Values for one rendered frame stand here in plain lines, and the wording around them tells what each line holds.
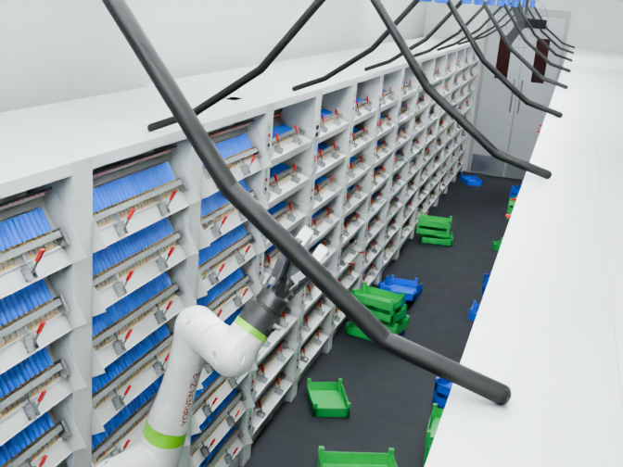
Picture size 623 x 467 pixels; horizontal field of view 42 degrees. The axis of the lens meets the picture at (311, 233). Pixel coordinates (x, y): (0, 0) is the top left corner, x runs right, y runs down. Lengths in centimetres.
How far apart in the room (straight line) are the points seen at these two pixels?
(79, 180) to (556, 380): 147
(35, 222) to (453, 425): 146
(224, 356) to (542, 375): 104
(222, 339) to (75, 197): 56
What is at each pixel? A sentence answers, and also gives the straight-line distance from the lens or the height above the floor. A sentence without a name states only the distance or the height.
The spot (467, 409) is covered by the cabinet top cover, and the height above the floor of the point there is 175.
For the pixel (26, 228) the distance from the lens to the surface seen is 215.
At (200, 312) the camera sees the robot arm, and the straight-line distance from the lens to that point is 206.
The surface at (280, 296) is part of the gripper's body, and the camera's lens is 203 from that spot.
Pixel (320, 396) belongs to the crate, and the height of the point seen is 0.
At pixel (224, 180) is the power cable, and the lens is 100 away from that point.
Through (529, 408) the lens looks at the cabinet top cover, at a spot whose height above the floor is 175.
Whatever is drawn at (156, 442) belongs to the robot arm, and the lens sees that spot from 225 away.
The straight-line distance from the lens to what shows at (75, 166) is 220.
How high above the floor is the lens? 220
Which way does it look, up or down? 17 degrees down
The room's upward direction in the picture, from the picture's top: 5 degrees clockwise
